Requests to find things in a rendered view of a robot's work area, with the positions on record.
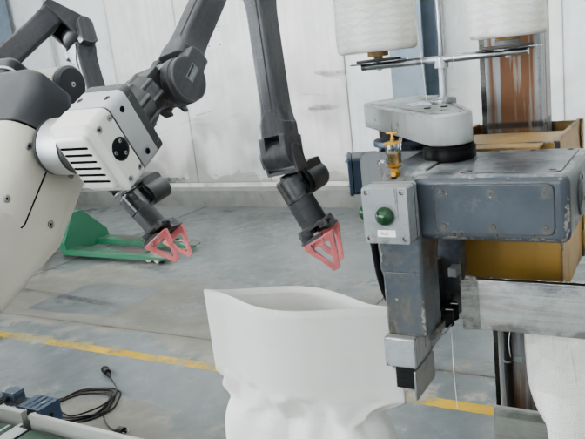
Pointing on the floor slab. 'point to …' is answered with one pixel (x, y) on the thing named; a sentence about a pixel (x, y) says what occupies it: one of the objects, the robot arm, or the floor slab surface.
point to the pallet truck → (94, 232)
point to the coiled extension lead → (98, 406)
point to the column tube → (507, 111)
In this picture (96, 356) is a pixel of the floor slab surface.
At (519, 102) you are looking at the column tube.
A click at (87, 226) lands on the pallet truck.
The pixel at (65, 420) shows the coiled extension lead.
